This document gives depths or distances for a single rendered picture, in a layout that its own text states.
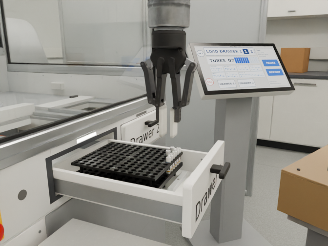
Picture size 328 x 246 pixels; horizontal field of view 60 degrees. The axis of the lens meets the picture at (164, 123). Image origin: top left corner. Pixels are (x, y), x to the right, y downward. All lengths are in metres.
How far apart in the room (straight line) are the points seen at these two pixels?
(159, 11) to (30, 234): 0.54
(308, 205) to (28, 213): 0.63
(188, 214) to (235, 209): 1.27
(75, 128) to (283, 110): 3.03
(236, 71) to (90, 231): 1.07
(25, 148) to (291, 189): 0.62
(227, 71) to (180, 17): 0.89
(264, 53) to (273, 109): 1.95
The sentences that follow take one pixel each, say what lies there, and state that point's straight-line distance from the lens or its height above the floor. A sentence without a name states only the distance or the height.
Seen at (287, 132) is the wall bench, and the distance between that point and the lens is 3.61.
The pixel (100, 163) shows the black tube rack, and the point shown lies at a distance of 0.70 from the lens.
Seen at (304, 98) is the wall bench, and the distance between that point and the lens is 3.52.
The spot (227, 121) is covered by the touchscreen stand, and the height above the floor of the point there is 0.79.
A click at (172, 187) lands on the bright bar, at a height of 0.85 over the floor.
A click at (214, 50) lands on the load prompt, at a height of 1.16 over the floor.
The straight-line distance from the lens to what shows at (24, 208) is 0.68.
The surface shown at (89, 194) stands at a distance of 0.66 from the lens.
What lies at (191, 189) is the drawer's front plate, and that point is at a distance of 0.52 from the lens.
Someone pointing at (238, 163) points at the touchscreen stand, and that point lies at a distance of 1.67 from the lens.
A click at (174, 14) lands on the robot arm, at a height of 1.23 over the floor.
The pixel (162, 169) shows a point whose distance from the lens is 0.66.
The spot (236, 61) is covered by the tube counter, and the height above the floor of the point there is 1.10.
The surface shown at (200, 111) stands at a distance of 2.41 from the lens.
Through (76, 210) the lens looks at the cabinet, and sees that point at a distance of 0.81.
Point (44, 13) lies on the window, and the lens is 0.70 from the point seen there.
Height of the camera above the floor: 1.16
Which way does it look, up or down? 14 degrees down
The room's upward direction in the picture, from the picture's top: straight up
